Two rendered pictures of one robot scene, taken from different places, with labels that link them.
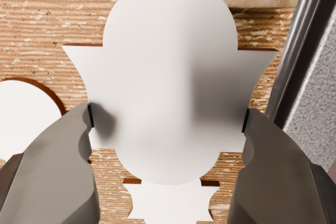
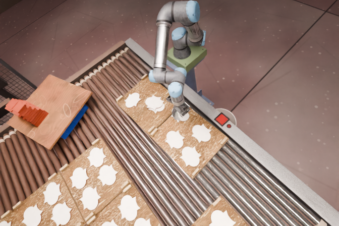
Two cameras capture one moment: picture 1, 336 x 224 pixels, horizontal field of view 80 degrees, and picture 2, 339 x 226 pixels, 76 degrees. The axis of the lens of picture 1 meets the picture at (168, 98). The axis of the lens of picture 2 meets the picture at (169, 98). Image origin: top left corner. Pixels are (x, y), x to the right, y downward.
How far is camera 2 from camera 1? 1.42 m
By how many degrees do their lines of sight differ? 59
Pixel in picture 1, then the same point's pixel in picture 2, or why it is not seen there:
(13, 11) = (164, 126)
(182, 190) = (200, 128)
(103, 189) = (190, 142)
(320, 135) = (208, 109)
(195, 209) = (205, 130)
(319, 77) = (198, 105)
